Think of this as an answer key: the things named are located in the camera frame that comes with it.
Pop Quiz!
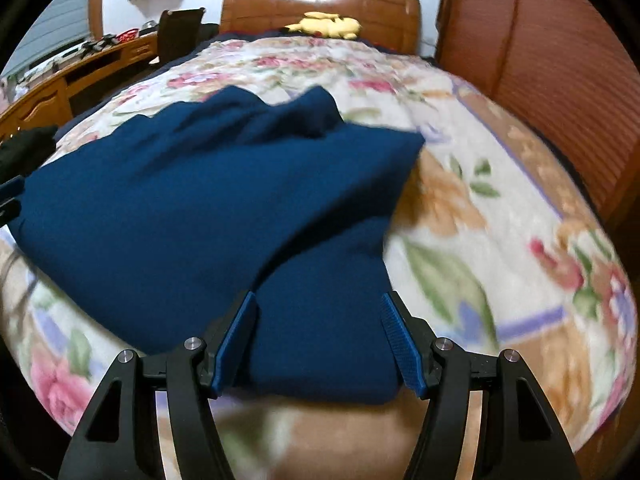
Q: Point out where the wooden desk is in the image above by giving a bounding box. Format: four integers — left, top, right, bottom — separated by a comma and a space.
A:
0, 32, 162, 137

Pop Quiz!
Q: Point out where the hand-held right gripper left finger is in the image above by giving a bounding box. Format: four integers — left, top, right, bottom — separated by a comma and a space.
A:
57, 290, 259, 480

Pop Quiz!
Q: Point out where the floral blanket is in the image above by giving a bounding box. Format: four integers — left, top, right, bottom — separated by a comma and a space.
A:
0, 35, 640, 480

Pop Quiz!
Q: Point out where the grey window blind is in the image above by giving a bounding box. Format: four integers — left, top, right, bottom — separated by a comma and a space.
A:
9, 0, 97, 78

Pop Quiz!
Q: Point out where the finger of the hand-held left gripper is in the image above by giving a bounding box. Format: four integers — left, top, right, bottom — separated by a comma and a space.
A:
0, 175, 25, 224

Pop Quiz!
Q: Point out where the dark cloth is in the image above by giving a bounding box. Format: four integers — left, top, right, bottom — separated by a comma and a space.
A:
0, 126, 60, 184

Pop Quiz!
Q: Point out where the wooden louvered wardrobe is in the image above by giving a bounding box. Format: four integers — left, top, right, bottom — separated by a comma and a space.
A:
434, 0, 640, 235

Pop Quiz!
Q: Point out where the wooden bed headboard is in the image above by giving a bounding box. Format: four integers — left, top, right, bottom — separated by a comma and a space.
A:
220, 0, 421, 56

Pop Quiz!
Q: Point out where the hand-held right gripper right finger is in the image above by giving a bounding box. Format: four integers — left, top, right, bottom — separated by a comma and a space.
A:
381, 291, 584, 480

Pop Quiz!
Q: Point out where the dark brown chair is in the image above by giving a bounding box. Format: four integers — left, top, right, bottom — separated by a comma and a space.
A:
154, 7, 222, 67

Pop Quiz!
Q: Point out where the navy blue suit jacket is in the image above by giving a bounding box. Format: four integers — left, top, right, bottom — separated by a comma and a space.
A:
7, 85, 427, 406

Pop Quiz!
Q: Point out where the yellow plush toy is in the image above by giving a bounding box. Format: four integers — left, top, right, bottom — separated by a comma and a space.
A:
284, 10, 364, 40

